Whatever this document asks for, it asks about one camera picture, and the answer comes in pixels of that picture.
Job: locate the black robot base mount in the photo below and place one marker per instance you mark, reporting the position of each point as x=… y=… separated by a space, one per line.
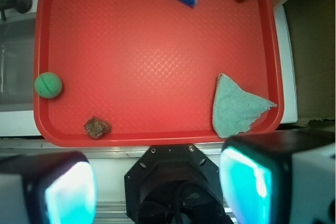
x=174 y=184

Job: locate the brown cardboard box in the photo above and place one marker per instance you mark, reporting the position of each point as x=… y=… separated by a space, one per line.
x=306 y=39

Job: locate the red plastic tray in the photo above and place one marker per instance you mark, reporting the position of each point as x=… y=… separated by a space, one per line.
x=149 y=67

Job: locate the green textured ball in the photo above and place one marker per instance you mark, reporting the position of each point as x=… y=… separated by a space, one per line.
x=48 y=85

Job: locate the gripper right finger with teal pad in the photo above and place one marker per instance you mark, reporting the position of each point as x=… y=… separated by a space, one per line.
x=280 y=177

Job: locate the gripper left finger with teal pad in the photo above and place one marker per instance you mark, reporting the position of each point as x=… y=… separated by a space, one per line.
x=48 y=188

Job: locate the brown rock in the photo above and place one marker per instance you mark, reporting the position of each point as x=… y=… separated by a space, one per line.
x=96 y=128

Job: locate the light teal knitted cloth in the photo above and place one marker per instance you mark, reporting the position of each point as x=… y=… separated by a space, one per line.
x=234 y=109

